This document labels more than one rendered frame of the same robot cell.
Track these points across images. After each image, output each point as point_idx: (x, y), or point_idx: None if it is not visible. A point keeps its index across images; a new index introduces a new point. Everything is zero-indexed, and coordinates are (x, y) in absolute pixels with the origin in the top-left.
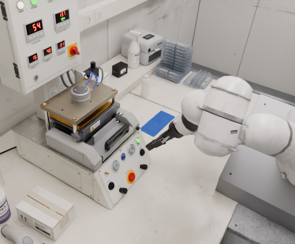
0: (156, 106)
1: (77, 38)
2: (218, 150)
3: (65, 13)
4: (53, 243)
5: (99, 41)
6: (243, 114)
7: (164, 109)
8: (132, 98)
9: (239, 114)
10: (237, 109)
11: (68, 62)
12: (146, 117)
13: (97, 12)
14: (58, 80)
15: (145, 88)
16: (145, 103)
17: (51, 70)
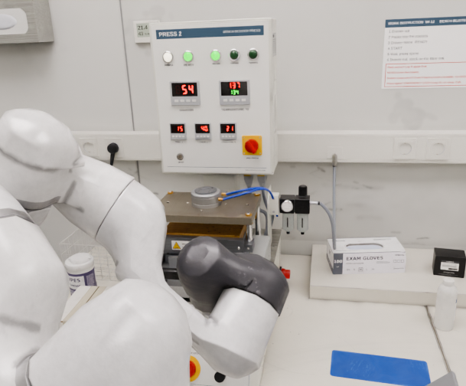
0: (428, 351)
1: (264, 132)
2: None
3: (240, 85)
4: None
5: (448, 202)
6: None
7: (436, 366)
8: (413, 315)
9: None
10: None
11: (242, 161)
12: (377, 348)
13: (432, 142)
14: (231, 184)
15: (438, 305)
16: (418, 334)
17: (207, 159)
